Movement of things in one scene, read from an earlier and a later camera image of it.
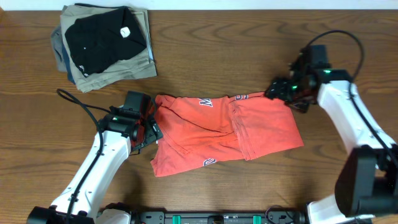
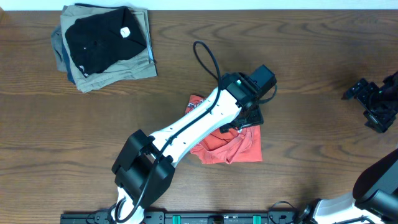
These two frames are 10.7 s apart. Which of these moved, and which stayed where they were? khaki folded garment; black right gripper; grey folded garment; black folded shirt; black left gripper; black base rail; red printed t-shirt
Moved: black left gripper; black right gripper; red printed t-shirt
Stayed: grey folded garment; black base rail; black folded shirt; khaki folded garment
